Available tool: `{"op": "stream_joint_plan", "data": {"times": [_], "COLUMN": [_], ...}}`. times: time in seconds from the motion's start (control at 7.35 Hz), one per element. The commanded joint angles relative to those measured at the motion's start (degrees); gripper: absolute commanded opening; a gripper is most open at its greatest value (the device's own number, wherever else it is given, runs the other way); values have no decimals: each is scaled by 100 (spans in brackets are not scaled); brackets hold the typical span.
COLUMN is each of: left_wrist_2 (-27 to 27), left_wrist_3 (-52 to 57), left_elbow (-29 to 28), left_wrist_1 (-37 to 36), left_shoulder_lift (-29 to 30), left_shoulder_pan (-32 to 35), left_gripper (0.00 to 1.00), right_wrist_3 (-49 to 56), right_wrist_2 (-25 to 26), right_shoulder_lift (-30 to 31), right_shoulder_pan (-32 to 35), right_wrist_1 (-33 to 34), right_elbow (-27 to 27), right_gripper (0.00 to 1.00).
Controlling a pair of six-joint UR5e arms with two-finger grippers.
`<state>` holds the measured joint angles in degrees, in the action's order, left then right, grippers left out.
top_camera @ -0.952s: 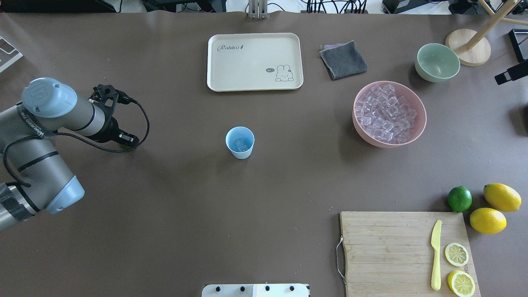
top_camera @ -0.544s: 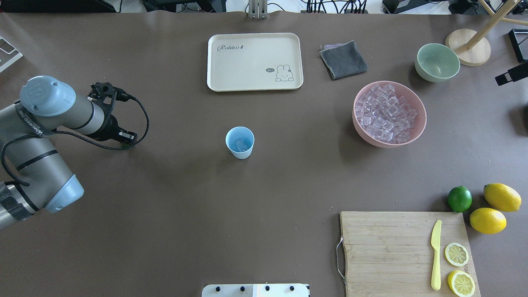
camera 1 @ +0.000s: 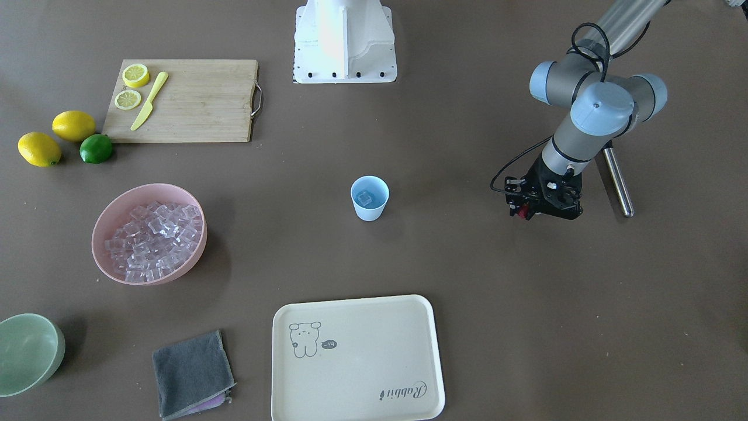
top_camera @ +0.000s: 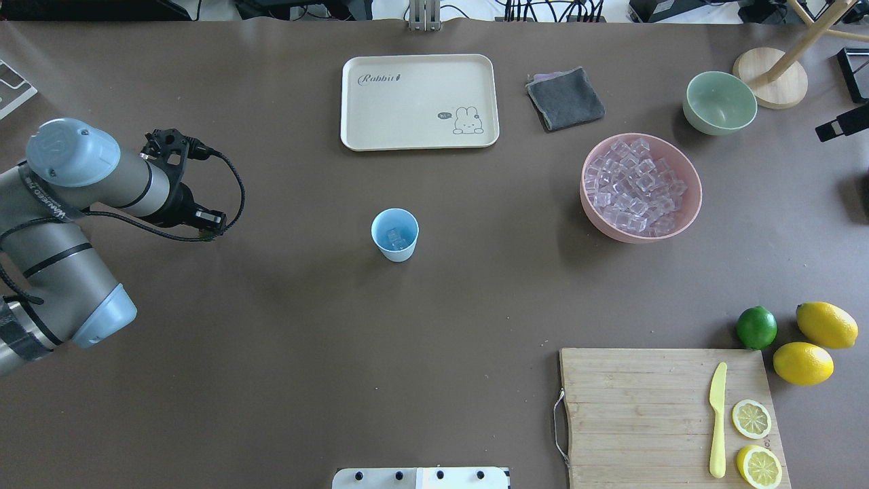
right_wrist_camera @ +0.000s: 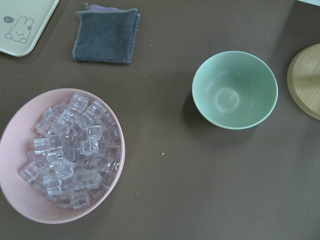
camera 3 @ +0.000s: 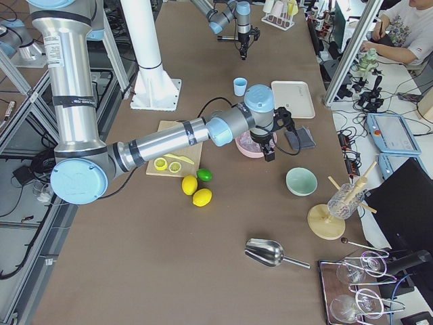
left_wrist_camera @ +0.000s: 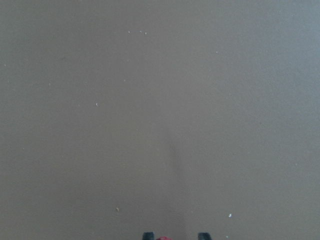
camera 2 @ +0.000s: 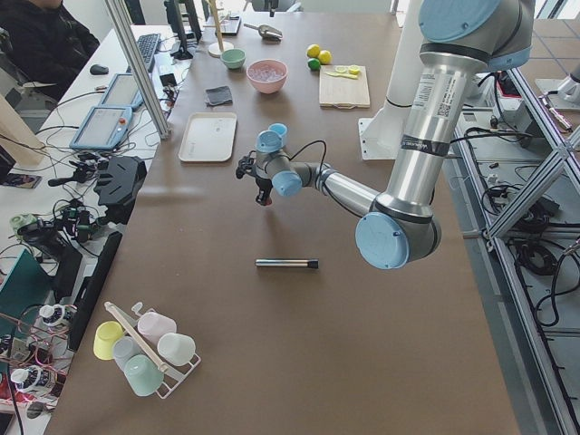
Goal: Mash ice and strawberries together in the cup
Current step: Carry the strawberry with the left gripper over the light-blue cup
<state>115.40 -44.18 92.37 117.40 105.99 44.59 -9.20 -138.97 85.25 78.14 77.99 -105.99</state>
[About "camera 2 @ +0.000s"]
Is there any steel muddler black tip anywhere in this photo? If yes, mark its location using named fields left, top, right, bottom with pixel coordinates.
left=255, top=258, right=319, bottom=269

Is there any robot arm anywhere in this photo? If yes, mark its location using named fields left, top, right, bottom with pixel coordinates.
left=236, top=1, right=535, bottom=269

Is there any steel ice scoop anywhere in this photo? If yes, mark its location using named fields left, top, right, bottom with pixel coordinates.
left=244, top=23, right=283, bottom=42

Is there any light blue plastic cup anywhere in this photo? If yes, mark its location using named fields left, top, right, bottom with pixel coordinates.
left=268, top=122, right=288, bottom=146

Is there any wooden cup tree stand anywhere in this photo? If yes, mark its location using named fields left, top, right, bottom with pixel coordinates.
left=205, top=0, right=234, bottom=58

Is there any pink plastic cup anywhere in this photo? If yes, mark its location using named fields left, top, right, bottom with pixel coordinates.
left=137, top=311, right=177, bottom=346

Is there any white plastic cup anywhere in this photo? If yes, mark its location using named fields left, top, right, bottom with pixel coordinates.
left=157, top=333, right=196, bottom=366

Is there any yellow plastic cup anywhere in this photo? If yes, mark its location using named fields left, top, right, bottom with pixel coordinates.
left=93, top=321, right=124, bottom=361

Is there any grey plastic cup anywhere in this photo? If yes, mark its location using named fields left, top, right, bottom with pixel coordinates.
left=112, top=335, right=140, bottom=371

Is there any mint plastic cup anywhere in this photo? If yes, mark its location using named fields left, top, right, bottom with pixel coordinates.
left=123, top=354, right=164, bottom=397

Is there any cream rabbit tray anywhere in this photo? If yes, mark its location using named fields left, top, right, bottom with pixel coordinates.
left=178, top=112, right=237, bottom=163

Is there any mint green bowl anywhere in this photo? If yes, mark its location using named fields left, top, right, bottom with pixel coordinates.
left=220, top=48, right=246, bottom=70

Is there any pink bowl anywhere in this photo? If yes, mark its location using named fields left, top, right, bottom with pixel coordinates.
left=246, top=59, right=287, bottom=94

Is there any green lime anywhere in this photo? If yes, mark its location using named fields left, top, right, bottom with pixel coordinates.
left=307, top=58, right=321, bottom=71

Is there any whole yellow lemon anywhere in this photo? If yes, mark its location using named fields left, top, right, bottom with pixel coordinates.
left=317, top=50, right=333, bottom=65

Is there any grey folded cloth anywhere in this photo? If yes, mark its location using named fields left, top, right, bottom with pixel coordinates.
left=205, top=85, right=233, bottom=107

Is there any yellow plastic knife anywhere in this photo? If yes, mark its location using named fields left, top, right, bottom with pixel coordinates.
left=324, top=71, right=359, bottom=80

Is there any upper lemon slice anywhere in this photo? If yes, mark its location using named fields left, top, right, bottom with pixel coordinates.
left=348, top=65, right=361, bottom=75

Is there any wooden cutting board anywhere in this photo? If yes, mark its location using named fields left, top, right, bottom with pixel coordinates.
left=319, top=65, right=371, bottom=109

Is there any brown table mat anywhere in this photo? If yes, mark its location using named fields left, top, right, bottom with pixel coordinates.
left=47, top=12, right=519, bottom=434

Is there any black keyboard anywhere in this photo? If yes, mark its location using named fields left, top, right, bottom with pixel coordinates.
left=136, top=33, right=161, bottom=73

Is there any upper teach pendant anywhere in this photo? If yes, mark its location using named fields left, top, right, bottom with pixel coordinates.
left=101, top=73, right=143, bottom=110

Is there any teach pendant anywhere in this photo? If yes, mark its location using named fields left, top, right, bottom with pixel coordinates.
left=101, top=73, right=143, bottom=110
left=69, top=105, right=133, bottom=150

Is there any lower teach pendant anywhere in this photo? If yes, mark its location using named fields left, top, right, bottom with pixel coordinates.
left=69, top=105, right=133, bottom=150

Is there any black plastic bar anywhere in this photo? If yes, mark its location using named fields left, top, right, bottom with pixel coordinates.
left=67, top=231, right=122, bottom=353

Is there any black computer mouse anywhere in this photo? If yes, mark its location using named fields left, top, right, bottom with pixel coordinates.
left=90, top=64, right=109, bottom=75

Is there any seated person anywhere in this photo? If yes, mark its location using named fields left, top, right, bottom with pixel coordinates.
left=1, top=1, right=100, bottom=101

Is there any clear tea bottle white cap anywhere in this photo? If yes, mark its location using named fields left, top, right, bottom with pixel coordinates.
left=39, top=304, right=75, bottom=330

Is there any aluminium frame post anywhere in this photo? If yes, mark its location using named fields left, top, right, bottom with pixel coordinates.
left=104, top=0, right=170, bottom=140

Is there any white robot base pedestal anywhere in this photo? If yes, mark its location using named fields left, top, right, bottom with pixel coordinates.
left=357, top=0, right=459, bottom=162

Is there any white wire cup rack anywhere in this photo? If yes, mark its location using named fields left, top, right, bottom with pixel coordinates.
left=104, top=302, right=202, bottom=400

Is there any aluminium frame enclosure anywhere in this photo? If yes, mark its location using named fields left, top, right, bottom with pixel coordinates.
left=448, top=59, right=579, bottom=434

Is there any copper wire bottle rack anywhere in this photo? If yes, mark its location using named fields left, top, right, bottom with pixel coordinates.
left=1, top=325, right=72, bottom=402

